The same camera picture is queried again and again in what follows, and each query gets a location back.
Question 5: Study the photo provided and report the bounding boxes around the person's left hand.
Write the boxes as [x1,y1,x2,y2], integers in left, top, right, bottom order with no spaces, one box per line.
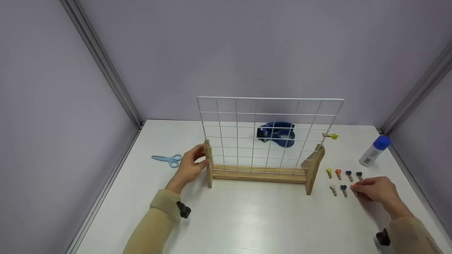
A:
[165,144,210,194]

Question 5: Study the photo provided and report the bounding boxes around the person's right hand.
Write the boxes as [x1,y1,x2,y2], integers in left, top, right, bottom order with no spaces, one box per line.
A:
[351,176,404,213]

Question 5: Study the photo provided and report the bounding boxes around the wooden grid stand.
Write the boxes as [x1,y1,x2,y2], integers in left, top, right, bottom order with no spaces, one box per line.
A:
[204,139,326,195]

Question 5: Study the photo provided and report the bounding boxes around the person's right forearm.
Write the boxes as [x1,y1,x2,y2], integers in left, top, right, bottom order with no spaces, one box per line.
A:
[383,205,446,254]

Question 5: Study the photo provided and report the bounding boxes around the person's left forearm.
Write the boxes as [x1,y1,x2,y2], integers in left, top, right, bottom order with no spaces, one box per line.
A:
[123,182,183,254]

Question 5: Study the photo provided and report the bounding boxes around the light blue scissors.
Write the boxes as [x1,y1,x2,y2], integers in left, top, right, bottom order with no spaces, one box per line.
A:
[151,154,183,169]

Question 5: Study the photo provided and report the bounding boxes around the black wrist band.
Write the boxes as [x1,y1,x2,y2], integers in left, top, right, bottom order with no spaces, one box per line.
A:
[176,201,192,219]
[375,228,391,247]

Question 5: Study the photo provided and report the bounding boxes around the white bottle with blue cap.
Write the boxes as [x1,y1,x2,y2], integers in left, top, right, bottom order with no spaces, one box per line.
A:
[358,135,392,167]

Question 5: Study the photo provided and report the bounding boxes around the group of small heart pegs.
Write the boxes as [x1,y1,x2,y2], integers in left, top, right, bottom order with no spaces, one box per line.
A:
[326,168,364,198]

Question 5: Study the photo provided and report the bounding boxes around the blue tape dispenser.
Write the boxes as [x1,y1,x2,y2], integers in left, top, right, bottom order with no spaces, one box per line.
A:
[256,122,296,148]

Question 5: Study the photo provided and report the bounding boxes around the white wire grid panel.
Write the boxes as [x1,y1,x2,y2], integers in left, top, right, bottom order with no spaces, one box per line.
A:
[197,96,345,175]

